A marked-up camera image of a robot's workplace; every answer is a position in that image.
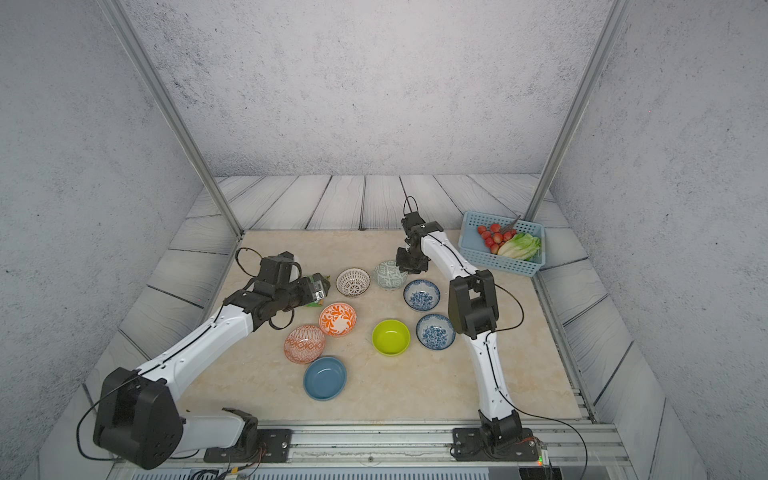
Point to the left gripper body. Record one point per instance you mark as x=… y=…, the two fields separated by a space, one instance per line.
x=298 y=294

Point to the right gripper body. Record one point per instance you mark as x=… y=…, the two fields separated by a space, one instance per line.
x=408 y=261

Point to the green patterned bowl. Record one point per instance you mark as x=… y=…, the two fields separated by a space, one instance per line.
x=389 y=276

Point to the blue floral bowl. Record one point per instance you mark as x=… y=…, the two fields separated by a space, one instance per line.
x=435 y=332
x=421 y=295

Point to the red patterned bowl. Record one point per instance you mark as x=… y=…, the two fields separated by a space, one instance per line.
x=304 y=344

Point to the white lattice bowl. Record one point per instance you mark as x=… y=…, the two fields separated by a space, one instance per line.
x=353 y=282

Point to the orange floral bowl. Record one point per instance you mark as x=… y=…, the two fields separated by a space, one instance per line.
x=337 y=319

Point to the lime green bowl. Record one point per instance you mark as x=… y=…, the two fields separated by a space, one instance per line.
x=391 y=337

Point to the plain blue bowl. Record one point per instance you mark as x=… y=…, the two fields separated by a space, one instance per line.
x=325 y=378

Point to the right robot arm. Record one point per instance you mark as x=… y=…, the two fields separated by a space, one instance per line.
x=473 y=311

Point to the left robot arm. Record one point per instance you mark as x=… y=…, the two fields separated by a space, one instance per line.
x=137 y=418

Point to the green snack bag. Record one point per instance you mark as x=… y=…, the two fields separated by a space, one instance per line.
x=319 y=287

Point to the red tomatoes cluster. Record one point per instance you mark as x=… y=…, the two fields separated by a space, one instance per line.
x=495 y=236

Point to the light blue plastic basket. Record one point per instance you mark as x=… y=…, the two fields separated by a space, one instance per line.
x=473 y=247

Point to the lettuce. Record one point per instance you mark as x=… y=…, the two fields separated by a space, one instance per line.
x=522 y=246

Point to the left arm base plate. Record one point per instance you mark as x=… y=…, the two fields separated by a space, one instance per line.
x=273 y=444

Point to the front aluminium rail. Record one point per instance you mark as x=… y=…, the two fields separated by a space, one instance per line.
x=569 y=450

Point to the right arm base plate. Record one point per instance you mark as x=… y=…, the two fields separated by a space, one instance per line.
x=475 y=444

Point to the right metal frame post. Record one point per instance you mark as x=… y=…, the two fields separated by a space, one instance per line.
x=591 y=75

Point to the metal frame post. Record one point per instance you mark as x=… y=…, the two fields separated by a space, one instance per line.
x=591 y=75
x=131 y=43

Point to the left metal frame post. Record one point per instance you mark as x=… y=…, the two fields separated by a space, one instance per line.
x=131 y=43

